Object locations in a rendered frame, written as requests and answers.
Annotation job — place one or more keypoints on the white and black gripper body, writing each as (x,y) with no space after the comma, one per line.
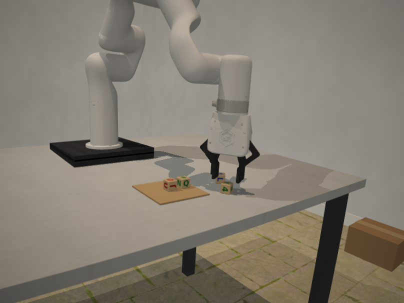
(227,135)

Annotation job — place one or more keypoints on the brown flat mat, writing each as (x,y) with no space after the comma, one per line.
(155,192)

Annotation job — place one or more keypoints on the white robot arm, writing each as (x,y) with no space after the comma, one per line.
(232,73)

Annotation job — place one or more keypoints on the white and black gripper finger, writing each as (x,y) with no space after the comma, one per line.
(243,162)
(213,159)

